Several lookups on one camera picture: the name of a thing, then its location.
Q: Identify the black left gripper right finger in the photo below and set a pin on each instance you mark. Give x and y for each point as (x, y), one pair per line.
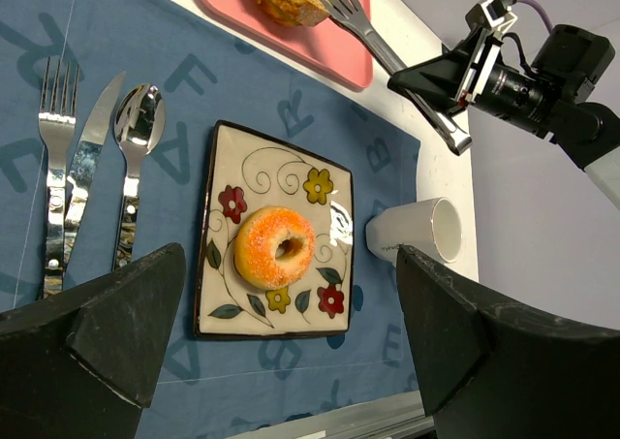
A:
(490, 366)

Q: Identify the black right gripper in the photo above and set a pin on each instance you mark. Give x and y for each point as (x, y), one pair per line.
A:
(522, 101)

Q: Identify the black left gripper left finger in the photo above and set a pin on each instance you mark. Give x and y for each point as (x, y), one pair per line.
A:
(85, 363)

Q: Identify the metal kitchen tongs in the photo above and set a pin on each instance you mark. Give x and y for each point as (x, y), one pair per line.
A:
(349, 15)

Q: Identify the orange glazed bagel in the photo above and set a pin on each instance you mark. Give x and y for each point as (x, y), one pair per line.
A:
(274, 248)

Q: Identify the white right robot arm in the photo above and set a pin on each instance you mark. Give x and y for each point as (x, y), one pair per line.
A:
(572, 60)

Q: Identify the pink plastic tray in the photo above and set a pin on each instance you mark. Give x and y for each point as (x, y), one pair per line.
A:
(326, 48)

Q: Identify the white ceramic mug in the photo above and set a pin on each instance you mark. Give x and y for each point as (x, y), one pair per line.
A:
(433, 226)

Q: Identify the silver table knife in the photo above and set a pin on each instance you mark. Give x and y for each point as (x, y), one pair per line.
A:
(85, 161)

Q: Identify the square floral ceramic plate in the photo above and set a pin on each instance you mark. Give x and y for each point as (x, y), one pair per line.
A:
(247, 171)

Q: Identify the silver fork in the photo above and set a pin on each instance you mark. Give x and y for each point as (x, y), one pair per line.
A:
(57, 121)

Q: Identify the silver spoon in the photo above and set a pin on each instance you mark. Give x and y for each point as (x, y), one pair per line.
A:
(138, 127)

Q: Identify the blue letter-print placemat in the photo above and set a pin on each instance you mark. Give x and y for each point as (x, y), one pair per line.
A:
(208, 389)

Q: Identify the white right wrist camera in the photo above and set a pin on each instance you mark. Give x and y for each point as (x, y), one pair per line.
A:
(496, 16)

